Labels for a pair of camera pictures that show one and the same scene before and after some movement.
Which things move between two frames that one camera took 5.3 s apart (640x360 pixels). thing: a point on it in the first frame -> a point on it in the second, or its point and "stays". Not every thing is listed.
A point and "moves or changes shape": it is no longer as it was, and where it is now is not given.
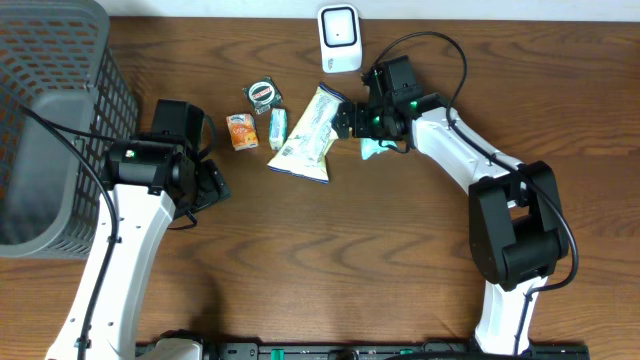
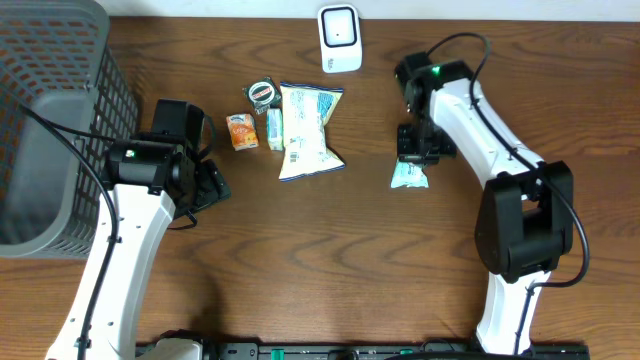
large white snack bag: x=305 y=154 moves or changes shape
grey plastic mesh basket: x=56 y=60 stays
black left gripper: x=211 y=182 stays
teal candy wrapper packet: x=370 y=147 -> x=409 y=174
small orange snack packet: x=243 y=131 stays
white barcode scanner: x=340 y=37 stays
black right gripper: x=355 y=126 -> x=406 y=153
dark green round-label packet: x=263 y=94 stays
